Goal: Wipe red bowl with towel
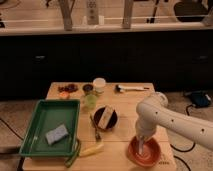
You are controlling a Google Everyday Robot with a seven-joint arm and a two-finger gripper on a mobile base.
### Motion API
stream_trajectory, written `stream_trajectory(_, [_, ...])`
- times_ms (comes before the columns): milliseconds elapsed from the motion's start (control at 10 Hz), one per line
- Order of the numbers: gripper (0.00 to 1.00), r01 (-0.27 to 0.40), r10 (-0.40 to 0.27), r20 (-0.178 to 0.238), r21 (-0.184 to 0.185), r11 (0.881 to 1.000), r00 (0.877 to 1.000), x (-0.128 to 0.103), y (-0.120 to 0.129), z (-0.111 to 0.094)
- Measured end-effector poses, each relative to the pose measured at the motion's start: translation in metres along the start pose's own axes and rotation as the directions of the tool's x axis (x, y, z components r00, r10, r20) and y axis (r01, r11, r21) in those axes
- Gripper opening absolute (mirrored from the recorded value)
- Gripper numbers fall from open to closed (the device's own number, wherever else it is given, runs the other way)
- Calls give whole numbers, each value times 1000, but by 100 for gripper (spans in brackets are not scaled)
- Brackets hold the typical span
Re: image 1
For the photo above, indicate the white block in bowl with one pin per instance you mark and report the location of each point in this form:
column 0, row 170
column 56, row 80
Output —
column 105, row 118

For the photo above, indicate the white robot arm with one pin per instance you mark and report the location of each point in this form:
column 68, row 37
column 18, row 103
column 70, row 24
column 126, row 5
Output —
column 152, row 111

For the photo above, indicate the blue device on floor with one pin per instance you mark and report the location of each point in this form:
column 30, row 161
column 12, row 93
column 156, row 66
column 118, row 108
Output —
column 199, row 99

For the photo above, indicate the white cup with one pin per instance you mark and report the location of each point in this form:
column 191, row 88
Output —
column 99, row 84

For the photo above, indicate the small dark cup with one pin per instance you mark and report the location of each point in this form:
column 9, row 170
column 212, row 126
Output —
column 87, row 88

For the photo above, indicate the red bowl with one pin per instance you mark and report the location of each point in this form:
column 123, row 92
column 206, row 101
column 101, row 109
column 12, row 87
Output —
column 150, row 156

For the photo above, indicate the orange small lid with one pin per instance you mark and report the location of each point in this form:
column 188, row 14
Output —
column 64, row 95

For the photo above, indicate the green cup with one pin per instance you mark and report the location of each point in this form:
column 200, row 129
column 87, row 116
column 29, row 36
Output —
column 90, row 101

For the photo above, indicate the green plastic tray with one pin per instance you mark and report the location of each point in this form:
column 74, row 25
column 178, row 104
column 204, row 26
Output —
column 47, row 116

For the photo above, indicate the metal fork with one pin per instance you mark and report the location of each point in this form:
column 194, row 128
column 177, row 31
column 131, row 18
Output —
column 97, row 135

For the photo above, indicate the green corn husk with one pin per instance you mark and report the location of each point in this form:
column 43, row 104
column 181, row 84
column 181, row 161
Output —
column 71, row 160

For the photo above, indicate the white handled brush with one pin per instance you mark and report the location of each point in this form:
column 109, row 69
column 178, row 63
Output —
column 123, row 88

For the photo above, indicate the dark red grapes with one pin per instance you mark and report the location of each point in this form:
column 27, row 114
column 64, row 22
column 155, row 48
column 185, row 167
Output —
column 68, row 88

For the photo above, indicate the blue sponge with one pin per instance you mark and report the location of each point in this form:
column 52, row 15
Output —
column 56, row 134

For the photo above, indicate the black cabinet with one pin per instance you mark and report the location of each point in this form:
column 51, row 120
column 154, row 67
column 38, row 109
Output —
column 170, row 60

